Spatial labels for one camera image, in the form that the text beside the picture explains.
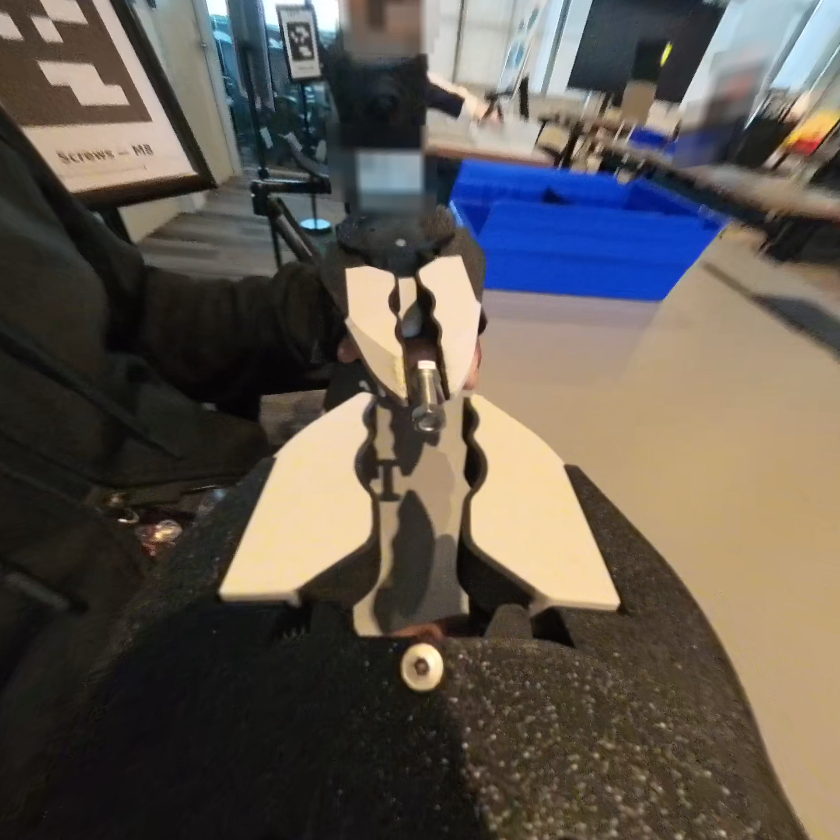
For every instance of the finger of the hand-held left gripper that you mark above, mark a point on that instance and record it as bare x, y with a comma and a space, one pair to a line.
372, 322
456, 315

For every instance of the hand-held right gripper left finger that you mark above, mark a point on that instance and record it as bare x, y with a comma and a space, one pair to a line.
309, 512

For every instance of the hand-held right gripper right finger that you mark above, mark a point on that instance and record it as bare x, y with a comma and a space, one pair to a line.
538, 519

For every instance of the blue plastic bin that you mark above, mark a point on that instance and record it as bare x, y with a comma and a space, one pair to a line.
591, 236

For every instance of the person's left forearm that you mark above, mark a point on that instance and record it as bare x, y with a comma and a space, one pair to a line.
236, 322

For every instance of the person's left hand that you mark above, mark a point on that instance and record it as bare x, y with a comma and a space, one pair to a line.
347, 348

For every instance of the small marker sign on stand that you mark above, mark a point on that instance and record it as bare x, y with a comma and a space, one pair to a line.
299, 42

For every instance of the black computer monitor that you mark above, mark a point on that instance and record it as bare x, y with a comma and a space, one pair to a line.
643, 46

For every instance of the black framed marker sign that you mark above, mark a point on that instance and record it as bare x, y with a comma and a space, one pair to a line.
92, 92

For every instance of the black desk mat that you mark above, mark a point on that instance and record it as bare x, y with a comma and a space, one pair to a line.
807, 322

